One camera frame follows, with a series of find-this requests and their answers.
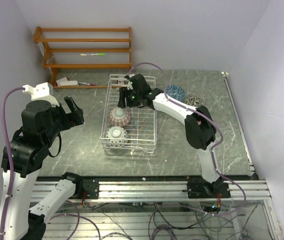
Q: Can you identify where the white eraser block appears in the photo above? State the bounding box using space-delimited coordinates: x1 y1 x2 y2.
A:
56 77 79 87

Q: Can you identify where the brown leaf pattern bowl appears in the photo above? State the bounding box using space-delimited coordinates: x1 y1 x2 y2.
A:
184 96 204 108

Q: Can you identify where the green marker pen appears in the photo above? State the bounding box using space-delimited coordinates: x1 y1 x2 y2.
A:
80 52 106 57

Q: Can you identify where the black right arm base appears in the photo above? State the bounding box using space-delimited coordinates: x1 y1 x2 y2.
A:
182 177 231 199

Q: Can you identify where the wooden shelf rack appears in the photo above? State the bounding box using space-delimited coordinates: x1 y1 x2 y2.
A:
33 26 132 87

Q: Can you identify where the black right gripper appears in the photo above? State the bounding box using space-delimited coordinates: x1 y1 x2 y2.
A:
118 87 141 109

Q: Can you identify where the blue floral pattern bowl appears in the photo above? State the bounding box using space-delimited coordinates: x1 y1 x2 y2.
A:
165 85 185 102

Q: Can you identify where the red diamond pattern bowl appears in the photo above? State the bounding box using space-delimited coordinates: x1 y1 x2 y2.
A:
109 107 131 127

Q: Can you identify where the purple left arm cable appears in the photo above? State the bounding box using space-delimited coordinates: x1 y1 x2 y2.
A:
0 87 27 240

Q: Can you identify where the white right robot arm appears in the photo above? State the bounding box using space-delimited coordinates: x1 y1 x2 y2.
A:
118 74 223 198

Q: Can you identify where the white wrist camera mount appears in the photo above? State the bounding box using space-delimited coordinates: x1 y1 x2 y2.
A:
124 73 135 85
23 82 60 107

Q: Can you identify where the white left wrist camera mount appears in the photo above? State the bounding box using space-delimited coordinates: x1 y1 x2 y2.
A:
23 82 60 107

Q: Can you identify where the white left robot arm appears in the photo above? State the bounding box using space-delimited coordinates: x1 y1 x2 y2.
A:
0 96 84 240

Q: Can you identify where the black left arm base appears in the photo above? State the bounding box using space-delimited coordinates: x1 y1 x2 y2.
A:
79 178 100 200

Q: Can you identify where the white bowl with dot pattern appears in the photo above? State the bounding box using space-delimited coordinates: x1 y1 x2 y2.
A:
106 126 128 148

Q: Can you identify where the white wire dish rack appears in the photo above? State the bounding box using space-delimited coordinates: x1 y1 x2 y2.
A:
100 74 157 154

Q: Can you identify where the pink marker pen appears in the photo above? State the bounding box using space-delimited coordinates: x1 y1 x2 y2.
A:
78 81 97 87

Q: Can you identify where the aluminium rail frame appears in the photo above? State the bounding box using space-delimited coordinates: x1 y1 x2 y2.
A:
30 71 283 240

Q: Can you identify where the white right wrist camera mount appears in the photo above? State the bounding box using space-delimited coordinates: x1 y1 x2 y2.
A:
124 73 135 85

